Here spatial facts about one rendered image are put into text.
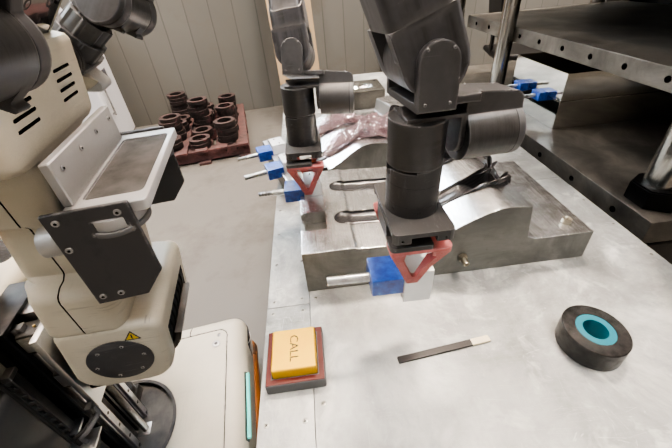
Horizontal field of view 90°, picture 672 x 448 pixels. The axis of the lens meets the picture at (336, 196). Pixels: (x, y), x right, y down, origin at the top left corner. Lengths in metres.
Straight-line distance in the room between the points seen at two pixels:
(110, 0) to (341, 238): 0.53
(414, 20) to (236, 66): 3.67
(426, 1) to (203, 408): 1.10
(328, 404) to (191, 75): 3.70
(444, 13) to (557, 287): 0.51
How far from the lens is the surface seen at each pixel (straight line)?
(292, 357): 0.50
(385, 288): 0.44
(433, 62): 0.29
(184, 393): 1.21
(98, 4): 0.72
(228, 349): 1.23
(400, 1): 0.28
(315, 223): 0.65
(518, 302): 0.64
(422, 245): 0.36
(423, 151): 0.32
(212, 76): 3.96
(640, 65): 1.09
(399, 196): 0.35
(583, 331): 0.59
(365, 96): 1.34
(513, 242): 0.65
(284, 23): 0.60
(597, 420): 0.57
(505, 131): 0.36
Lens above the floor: 1.27
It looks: 34 degrees down
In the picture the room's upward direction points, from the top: 5 degrees counter-clockwise
